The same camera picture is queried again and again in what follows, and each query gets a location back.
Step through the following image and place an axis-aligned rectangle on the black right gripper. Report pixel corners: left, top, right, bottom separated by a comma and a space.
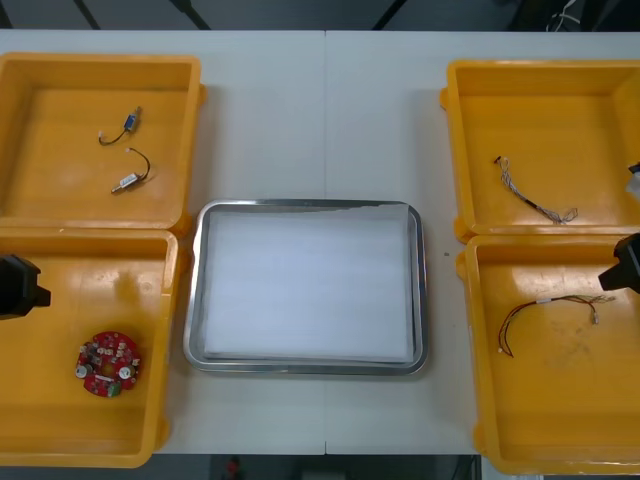
597, 233, 640, 292

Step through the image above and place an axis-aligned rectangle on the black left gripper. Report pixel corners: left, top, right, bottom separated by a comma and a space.
0, 253, 53, 322

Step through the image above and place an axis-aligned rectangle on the red-black-green wire harness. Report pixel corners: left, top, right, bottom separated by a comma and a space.
497, 294, 617, 359

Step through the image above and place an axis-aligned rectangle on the blue-white twisted wire harness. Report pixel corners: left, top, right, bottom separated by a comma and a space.
493, 156, 580, 225

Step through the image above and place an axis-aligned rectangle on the yellow-orange plastic bin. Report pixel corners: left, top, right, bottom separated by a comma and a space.
0, 52, 207, 231
438, 58, 640, 245
455, 233, 640, 476
0, 227, 181, 470

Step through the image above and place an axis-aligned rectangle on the round red circuit board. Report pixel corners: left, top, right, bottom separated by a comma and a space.
74, 330, 143, 400

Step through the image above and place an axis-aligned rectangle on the solenoid with white label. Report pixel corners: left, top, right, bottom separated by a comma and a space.
110, 146, 153, 195

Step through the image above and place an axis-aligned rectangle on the steel tray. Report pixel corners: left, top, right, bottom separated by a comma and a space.
182, 198, 429, 376

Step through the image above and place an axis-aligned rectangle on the solenoid with blue label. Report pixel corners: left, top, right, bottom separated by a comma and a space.
97, 105, 144, 147

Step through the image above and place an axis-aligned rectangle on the white sheet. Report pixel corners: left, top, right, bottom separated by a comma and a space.
202, 204, 419, 364

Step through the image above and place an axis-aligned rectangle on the white cable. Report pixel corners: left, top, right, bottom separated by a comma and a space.
547, 0, 584, 32

